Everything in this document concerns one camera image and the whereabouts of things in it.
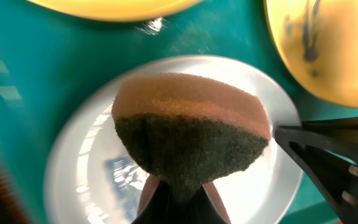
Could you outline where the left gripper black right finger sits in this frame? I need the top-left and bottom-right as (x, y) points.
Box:
(191, 186), (226, 224)

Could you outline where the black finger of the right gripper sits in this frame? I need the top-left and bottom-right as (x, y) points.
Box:
(274, 117), (358, 223)

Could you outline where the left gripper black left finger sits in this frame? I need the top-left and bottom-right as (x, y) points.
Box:
(132, 182), (172, 224)

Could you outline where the light blue plate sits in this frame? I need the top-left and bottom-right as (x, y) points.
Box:
(44, 55), (303, 223)

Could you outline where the yellow plate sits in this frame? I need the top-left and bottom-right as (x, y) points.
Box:
(29, 0), (201, 22)
(264, 0), (358, 108)

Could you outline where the teal plastic serving tray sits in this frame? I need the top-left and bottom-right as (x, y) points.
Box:
(0, 0), (358, 223)

